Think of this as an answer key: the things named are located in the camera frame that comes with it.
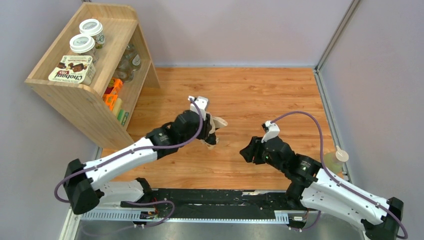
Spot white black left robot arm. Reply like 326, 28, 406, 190
60, 110, 228, 215

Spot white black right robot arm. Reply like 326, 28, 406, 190
239, 136, 404, 240

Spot pale green pump bottle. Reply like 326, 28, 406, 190
323, 145, 350, 174

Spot green box on shelf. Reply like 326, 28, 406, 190
117, 108, 130, 126

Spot orange box on shelf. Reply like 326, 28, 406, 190
102, 77, 123, 111

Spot glass jars in shelf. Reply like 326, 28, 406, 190
113, 43, 141, 83

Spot wooden shelf unit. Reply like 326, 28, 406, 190
25, 2, 160, 150

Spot Chobani yogurt pack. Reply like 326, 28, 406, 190
48, 55, 96, 86

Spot front white-lidded jar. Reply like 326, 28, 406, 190
69, 33, 99, 63

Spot white-lidded jar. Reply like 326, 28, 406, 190
69, 33, 99, 63
79, 18, 106, 49

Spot back white-lidded jar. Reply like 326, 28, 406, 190
79, 18, 106, 49

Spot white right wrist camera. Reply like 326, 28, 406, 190
261, 120, 280, 143

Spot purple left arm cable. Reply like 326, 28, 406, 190
54, 100, 205, 204

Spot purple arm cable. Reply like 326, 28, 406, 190
54, 100, 205, 204
269, 111, 409, 240

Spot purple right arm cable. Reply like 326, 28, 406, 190
269, 111, 409, 240

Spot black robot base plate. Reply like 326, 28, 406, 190
119, 188, 319, 220

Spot aluminium frame rail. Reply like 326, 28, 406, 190
59, 187, 382, 240

